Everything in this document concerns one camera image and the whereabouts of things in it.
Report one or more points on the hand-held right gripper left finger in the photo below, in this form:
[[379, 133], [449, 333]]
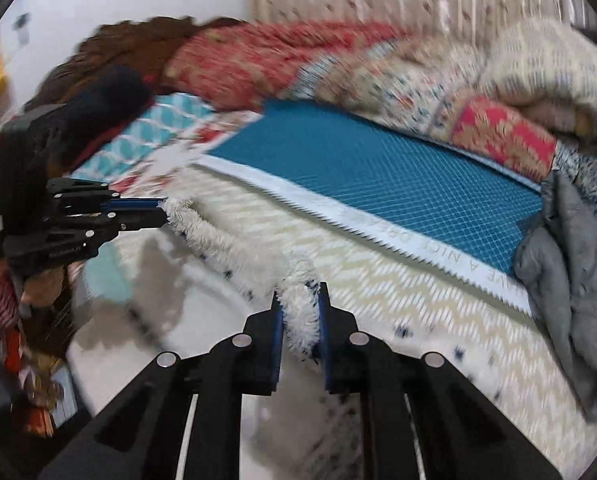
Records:
[[258, 355]]

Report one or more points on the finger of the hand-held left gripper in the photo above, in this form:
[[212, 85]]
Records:
[[83, 197], [68, 237]]

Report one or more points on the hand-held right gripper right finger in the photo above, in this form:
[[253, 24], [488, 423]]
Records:
[[341, 355]]

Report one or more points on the white spotted fleece garment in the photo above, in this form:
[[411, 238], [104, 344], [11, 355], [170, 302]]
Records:
[[203, 232]]

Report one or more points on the person's left hand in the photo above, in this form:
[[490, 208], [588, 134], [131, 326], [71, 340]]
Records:
[[43, 285]]

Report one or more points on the beige chevron blanket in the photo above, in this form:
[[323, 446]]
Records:
[[428, 290]]

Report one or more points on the teal lattice patchwork sheet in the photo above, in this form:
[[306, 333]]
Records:
[[178, 110]]

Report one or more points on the brown furry blanket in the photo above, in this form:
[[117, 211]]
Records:
[[128, 40]]

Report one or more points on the teal mat with white border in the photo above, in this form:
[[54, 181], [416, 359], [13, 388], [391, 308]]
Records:
[[378, 175]]

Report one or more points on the red patterned patchwork quilt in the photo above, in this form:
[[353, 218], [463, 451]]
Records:
[[238, 65]]

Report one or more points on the grey garment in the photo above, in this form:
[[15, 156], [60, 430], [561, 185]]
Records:
[[568, 285]]

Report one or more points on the blue speckled white cloth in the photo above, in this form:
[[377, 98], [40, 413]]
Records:
[[590, 185]]

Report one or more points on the beige knit blanket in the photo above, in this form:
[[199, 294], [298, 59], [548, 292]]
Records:
[[553, 60]]

